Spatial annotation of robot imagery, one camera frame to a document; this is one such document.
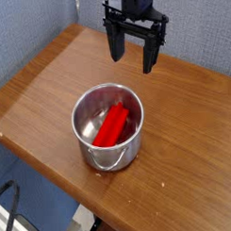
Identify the stainless steel pot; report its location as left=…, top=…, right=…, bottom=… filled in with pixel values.
left=72, top=83, right=144, bottom=172

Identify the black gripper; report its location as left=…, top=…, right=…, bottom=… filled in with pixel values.
left=102, top=0, right=169, bottom=74

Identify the white box under table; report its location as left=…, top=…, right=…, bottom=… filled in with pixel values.
left=0, top=205, right=39, bottom=231

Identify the black cable loop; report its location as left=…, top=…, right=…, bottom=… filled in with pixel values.
left=0, top=179, right=23, bottom=231

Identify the red plastic block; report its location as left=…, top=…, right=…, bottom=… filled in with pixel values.
left=92, top=102, right=128, bottom=147

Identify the white table bracket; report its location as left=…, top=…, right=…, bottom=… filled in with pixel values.
left=66, top=205, right=95, bottom=231

